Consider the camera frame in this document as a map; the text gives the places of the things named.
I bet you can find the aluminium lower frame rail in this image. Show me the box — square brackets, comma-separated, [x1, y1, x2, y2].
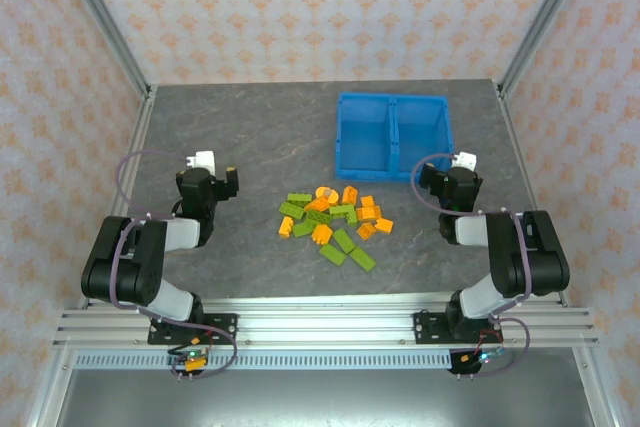
[571, 346, 622, 427]
[27, 346, 77, 427]

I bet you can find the grey slotted cable duct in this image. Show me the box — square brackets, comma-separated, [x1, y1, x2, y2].
[73, 350, 454, 371]

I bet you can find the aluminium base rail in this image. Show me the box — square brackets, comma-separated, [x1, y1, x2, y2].
[52, 296, 601, 350]

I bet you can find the aluminium frame post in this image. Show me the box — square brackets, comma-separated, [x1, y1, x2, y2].
[497, 0, 595, 96]
[52, 0, 154, 98]

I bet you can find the aluminium table edge rail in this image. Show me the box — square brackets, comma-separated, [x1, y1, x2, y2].
[78, 85, 159, 309]
[494, 81, 572, 308]

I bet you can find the green L-shaped lego brick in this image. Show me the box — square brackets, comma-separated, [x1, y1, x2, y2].
[328, 204, 359, 227]

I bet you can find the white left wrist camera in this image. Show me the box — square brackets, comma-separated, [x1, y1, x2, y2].
[185, 149, 218, 174]

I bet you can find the grey metal sheet panel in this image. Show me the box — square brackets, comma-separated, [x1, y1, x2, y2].
[54, 369, 596, 427]

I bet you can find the round orange lego piece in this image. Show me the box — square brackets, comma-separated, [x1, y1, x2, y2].
[313, 185, 342, 204]

